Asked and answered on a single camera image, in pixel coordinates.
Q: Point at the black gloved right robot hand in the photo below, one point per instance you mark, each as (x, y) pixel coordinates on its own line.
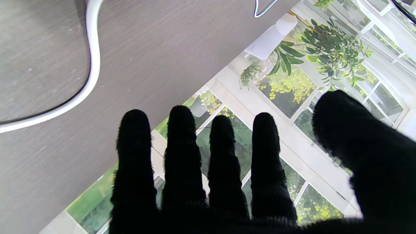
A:
(224, 211)

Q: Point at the printed garden window backdrop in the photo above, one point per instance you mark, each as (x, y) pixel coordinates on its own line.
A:
(292, 81)

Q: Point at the black backdrop frame pole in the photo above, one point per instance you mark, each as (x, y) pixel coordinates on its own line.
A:
(404, 11)

